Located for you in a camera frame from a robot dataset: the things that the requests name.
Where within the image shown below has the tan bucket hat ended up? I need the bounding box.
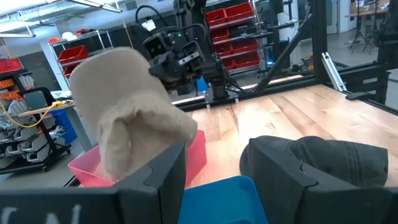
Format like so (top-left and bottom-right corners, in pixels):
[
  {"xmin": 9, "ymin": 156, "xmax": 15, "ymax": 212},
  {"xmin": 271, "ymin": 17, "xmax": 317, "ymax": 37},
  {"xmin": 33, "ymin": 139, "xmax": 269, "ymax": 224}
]
[{"xmin": 68, "ymin": 46, "xmax": 199, "ymax": 183}]

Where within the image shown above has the wire shelf rack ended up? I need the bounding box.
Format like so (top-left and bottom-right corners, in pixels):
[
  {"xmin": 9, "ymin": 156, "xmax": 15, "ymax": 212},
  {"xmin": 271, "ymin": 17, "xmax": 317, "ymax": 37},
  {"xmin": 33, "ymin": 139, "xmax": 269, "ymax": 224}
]
[{"xmin": 48, "ymin": 29, "xmax": 114, "ymax": 88}]

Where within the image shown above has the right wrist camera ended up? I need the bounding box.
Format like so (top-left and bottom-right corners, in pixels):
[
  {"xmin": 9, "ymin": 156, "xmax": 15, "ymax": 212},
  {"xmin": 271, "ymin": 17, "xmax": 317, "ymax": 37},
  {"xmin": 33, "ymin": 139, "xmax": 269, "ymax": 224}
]
[{"xmin": 142, "ymin": 30, "xmax": 175, "ymax": 60}]

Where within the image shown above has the black rack with grey bins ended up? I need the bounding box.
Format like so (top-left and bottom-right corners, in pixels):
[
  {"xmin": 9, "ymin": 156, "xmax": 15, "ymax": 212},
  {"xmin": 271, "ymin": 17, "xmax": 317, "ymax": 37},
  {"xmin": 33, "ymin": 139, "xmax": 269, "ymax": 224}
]
[{"xmin": 0, "ymin": 71, "xmax": 73, "ymax": 174}]

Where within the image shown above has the blue plastic bin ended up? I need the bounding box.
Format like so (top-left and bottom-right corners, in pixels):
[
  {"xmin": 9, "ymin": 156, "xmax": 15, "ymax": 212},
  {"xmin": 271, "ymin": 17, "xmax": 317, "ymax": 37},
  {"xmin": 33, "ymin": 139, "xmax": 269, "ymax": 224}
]
[{"xmin": 177, "ymin": 175, "xmax": 269, "ymax": 224}]

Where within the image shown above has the pink translucent plastic bin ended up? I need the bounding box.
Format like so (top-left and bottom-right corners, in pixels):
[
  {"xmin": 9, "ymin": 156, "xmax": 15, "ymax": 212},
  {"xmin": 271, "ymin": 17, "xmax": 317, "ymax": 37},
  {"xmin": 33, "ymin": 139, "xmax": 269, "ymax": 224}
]
[{"xmin": 67, "ymin": 129, "xmax": 208, "ymax": 189}]

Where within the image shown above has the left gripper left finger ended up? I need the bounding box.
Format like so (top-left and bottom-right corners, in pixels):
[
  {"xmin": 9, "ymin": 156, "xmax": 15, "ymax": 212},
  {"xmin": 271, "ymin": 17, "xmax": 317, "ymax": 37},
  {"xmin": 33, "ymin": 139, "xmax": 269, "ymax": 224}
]
[{"xmin": 113, "ymin": 141, "xmax": 188, "ymax": 224}]

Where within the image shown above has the black tripod stand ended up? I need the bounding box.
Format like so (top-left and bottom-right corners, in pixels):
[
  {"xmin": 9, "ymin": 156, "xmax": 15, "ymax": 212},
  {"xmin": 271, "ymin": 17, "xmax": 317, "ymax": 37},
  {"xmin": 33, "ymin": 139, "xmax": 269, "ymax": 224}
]
[{"xmin": 348, "ymin": 0, "xmax": 377, "ymax": 55}]

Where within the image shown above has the plain black cap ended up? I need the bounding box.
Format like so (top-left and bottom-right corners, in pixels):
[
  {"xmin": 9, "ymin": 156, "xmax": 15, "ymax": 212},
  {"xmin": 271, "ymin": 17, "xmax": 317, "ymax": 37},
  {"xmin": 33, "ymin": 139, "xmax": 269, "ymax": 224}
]
[{"xmin": 239, "ymin": 135, "xmax": 390, "ymax": 188}]

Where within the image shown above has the silver aluminium bracket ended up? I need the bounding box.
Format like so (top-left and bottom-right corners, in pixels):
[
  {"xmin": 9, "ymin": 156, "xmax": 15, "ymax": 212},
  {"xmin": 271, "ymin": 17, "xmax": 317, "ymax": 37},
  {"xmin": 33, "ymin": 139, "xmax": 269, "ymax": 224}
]
[{"xmin": 321, "ymin": 52, "xmax": 348, "ymax": 93}]

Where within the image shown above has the blue barrel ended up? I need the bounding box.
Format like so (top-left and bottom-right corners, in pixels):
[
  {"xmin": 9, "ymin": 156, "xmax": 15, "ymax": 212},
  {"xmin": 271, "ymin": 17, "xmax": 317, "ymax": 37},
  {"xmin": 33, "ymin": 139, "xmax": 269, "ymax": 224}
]
[{"xmin": 46, "ymin": 108, "xmax": 78, "ymax": 146}]

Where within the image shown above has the yellow cable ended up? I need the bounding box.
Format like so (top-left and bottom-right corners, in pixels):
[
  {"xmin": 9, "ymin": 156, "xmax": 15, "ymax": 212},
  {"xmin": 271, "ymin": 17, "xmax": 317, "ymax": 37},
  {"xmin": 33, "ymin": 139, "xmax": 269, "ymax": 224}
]
[{"xmin": 0, "ymin": 99, "xmax": 63, "ymax": 129}]

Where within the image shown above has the red storage bin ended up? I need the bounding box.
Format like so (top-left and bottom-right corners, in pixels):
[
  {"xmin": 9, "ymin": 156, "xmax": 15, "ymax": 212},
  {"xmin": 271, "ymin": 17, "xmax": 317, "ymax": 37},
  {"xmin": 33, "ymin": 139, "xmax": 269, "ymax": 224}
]
[
  {"xmin": 233, "ymin": 51, "xmax": 261, "ymax": 68},
  {"xmin": 205, "ymin": 8, "xmax": 228, "ymax": 27},
  {"xmin": 224, "ymin": 2, "xmax": 254, "ymax": 22},
  {"xmin": 57, "ymin": 45, "xmax": 90, "ymax": 67},
  {"xmin": 211, "ymin": 27, "xmax": 231, "ymax": 43},
  {"xmin": 0, "ymin": 58, "xmax": 23, "ymax": 74},
  {"xmin": 230, "ymin": 39, "xmax": 259, "ymax": 54}
]

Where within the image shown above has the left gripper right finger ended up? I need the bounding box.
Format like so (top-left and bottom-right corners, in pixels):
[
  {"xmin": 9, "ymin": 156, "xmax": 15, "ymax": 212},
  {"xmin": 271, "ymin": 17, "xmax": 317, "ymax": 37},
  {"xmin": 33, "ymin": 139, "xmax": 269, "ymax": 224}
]
[{"xmin": 248, "ymin": 136, "xmax": 353, "ymax": 224}]

